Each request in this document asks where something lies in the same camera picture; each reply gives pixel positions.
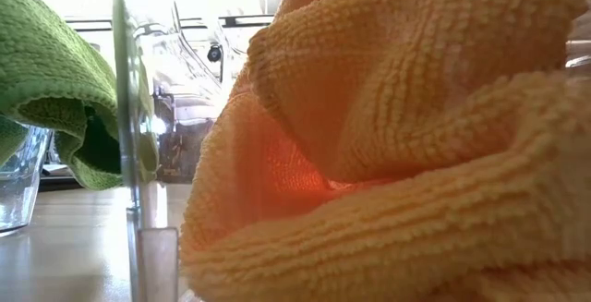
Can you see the green microfiber towel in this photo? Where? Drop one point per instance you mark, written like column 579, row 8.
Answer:
column 46, row 62
column 9, row 140

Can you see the clear plastic basket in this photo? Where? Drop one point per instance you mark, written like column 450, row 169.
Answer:
column 157, row 265
column 23, row 200

